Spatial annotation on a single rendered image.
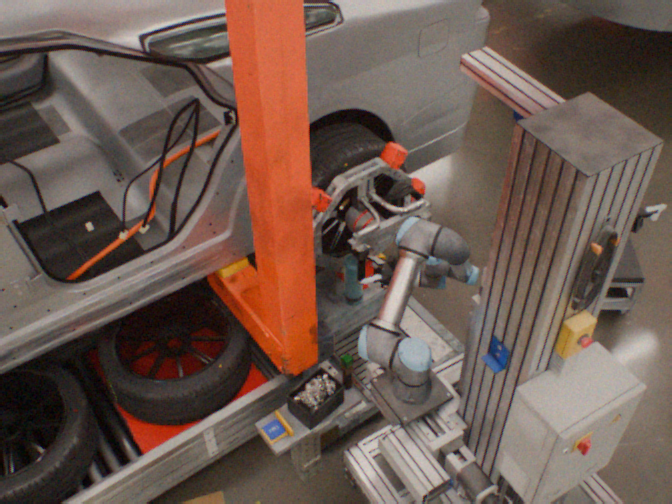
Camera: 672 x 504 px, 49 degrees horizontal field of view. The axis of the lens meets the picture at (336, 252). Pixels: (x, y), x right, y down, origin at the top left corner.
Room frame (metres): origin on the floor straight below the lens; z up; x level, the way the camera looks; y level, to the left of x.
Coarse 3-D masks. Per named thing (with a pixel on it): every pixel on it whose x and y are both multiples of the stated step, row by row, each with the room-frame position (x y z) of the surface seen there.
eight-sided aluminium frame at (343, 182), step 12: (360, 168) 2.44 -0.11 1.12; (372, 168) 2.44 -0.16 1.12; (384, 168) 2.46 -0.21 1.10; (336, 180) 2.37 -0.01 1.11; (348, 180) 2.36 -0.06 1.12; (360, 180) 2.39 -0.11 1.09; (408, 180) 2.54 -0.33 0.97; (336, 192) 2.33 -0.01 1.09; (336, 204) 2.32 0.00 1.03; (396, 204) 2.58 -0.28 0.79; (408, 204) 2.55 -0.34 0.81; (324, 216) 2.28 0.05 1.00; (396, 228) 2.52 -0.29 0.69; (372, 252) 2.43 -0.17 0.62; (324, 264) 2.27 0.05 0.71; (336, 264) 2.31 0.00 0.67
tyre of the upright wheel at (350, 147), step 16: (336, 128) 2.65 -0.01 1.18; (352, 128) 2.67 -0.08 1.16; (320, 144) 2.55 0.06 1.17; (336, 144) 2.54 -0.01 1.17; (352, 144) 2.54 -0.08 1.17; (368, 144) 2.54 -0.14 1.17; (384, 144) 2.60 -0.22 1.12; (320, 160) 2.45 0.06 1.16; (336, 160) 2.43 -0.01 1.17; (352, 160) 2.47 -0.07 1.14; (368, 160) 2.52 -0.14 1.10; (320, 176) 2.38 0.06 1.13; (336, 176) 2.42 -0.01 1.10; (336, 256) 2.42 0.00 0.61
